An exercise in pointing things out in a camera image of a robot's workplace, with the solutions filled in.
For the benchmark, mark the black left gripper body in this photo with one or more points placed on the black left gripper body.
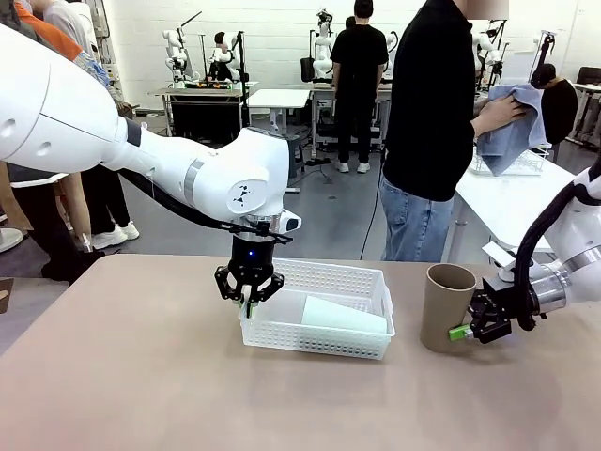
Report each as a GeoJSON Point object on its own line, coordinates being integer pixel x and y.
{"type": "Point", "coordinates": [252, 256]}

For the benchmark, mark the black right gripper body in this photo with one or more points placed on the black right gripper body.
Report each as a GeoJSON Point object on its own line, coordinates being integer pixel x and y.
{"type": "Point", "coordinates": [500, 305]}

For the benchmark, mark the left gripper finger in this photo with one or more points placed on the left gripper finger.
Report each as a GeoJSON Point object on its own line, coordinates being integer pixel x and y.
{"type": "Point", "coordinates": [270, 286]}
{"type": "Point", "coordinates": [227, 284]}

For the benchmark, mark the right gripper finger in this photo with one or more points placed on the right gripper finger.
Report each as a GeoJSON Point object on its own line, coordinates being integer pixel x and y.
{"type": "Point", "coordinates": [493, 331]}
{"type": "Point", "coordinates": [477, 303]}

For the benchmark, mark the brown cup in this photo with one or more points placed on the brown cup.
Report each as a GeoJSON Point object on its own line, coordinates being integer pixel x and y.
{"type": "Point", "coordinates": [441, 315]}

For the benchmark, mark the light green cup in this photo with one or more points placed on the light green cup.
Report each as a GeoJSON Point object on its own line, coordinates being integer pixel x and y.
{"type": "Point", "coordinates": [338, 315]}

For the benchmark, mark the white perforated plastic basket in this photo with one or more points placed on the white perforated plastic basket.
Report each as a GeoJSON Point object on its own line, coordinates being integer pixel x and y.
{"type": "Point", "coordinates": [328, 345]}

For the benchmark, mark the blue grey towel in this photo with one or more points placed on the blue grey towel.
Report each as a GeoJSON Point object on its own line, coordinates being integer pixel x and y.
{"type": "Point", "coordinates": [516, 141]}

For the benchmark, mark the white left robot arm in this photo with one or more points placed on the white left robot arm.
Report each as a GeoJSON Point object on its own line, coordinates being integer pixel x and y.
{"type": "Point", "coordinates": [70, 113]}

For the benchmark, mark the person's right forearm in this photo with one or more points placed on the person's right forearm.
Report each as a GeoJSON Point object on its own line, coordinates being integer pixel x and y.
{"type": "Point", "coordinates": [480, 126]}

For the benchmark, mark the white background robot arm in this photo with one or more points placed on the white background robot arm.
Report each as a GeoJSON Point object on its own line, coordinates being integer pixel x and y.
{"type": "Point", "coordinates": [392, 47]}
{"type": "Point", "coordinates": [324, 47]}
{"type": "Point", "coordinates": [174, 56]}

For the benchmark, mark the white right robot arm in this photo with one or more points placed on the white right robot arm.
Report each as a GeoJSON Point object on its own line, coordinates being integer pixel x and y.
{"type": "Point", "coordinates": [582, 225]}

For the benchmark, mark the person's right hand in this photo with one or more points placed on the person's right hand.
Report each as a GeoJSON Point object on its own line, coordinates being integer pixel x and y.
{"type": "Point", "coordinates": [504, 112]}

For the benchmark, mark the large white table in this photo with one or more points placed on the large white table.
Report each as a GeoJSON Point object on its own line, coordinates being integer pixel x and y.
{"type": "Point", "coordinates": [507, 197]}

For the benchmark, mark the grey stool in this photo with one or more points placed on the grey stool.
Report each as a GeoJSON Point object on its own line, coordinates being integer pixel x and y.
{"type": "Point", "coordinates": [296, 155]}

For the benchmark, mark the black power strip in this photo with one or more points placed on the black power strip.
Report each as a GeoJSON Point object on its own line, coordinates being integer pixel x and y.
{"type": "Point", "coordinates": [319, 161]}

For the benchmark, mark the person with white sneakers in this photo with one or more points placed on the person with white sneakers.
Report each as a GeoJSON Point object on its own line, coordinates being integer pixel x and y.
{"type": "Point", "coordinates": [108, 197]}

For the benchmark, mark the wood top workbench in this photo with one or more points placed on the wood top workbench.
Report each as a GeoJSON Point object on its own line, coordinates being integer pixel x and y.
{"type": "Point", "coordinates": [202, 113]}

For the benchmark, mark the small white desk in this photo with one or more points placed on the small white desk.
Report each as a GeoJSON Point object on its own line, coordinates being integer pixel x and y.
{"type": "Point", "coordinates": [277, 97]}

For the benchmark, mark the long background workbench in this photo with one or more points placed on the long background workbench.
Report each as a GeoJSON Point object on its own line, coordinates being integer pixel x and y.
{"type": "Point", "coordinates": [324, 94]}

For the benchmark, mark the person in black shirt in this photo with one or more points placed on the person in black shirt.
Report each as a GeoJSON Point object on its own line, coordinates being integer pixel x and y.
{"type": "Point", "coordinates": [427, 117]}

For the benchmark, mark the black bag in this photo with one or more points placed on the black bag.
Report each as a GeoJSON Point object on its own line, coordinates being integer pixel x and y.
{"type": "Point", "coordinates": [307, 69]}

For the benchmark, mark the person in black trousers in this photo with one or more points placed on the person in black trousers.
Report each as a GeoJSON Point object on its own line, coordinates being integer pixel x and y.
{"type": "Point", "coordinates": [37, 211]}

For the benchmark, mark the white and black robot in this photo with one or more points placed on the white and black robot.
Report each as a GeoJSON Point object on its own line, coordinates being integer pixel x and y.
{"type": "Point", "coordinates": [225, 54]}

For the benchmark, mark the seated person in black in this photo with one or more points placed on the seated person in black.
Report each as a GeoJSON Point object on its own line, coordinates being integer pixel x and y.
{"type": "Point", "coordinates": [561, 108]}

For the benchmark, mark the standing person in black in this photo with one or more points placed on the standing person in black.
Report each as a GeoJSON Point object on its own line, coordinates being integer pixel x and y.
{"type": "Point", "coordinates": [359, 70]}

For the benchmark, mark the dark brown panel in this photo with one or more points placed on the dark brown panel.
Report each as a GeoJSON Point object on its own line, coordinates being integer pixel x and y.
{"type": "Point", "coordinates": [5, 296]}

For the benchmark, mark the white round fan base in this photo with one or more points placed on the white round fan base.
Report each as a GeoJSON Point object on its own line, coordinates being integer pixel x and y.
{"type": "Point", "coordinates": [9, 239]}

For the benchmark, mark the brown cardboard sheet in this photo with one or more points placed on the brown cardboard sheet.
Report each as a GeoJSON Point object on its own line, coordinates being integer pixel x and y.
{"type": "Point", "coordinates": [11, 206]}

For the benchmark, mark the white background desk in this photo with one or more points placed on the white background desk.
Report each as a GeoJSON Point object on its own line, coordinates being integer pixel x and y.
{"type": "Point", "coordinates": [589, 89]}

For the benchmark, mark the white box monitor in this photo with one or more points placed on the white box monitor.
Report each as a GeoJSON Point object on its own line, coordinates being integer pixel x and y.
{"type": "Point", "coordinates": [521, 66]}

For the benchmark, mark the seated person patterned jacket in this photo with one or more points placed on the seated person patterned jacket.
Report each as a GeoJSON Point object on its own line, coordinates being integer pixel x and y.
{"type": "Point", "coordinates": [94, 70]}

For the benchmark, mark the black chair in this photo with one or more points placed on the black chair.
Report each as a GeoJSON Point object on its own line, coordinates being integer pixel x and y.
{"type": "Point", "coordinates": [589, 75]}

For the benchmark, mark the metal shelf rack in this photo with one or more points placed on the metal shelf rack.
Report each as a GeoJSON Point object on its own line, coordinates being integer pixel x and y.
{"type": "Point", "coordinates": [110, 47]}

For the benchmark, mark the black tripod stand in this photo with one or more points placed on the black tripod stand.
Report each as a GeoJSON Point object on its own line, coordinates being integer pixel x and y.
{"type": "Point", "coordinates": [542, 51]}

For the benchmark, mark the person in orange top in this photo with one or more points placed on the person in orange top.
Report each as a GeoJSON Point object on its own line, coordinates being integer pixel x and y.
{"type": "Point", "coordinates": [47, 30]}

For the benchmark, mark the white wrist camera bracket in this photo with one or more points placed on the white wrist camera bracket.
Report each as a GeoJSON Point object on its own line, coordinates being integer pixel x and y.
{"type": "Point", "coordinates": [497, 253]}

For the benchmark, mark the white robot with black frame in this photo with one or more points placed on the white robot with black frame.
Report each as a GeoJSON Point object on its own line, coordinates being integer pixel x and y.
{"type": "Point", "coordinates": [488, 51]}

